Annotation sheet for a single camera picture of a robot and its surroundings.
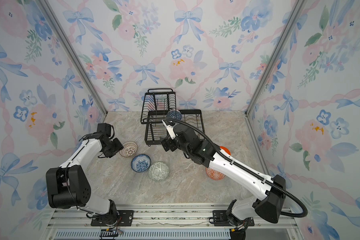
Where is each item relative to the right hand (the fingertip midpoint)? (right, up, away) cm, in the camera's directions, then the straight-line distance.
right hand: (168, 131), depth 71 cm
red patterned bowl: (+25, -26, +17) cm, 40 cm away
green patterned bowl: (-8, -24, +18) cm, 31 cm away
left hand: (-31, -10, +19) cm, 37 cm away
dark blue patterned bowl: (0, +12, +44) cm, 45 cm away
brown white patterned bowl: (-28, -13, +27) cm, 41 cm away
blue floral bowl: (-19, -20, +22) cm, 36 cm away
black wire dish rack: (-10, +18, +30) cm, 37 cm away
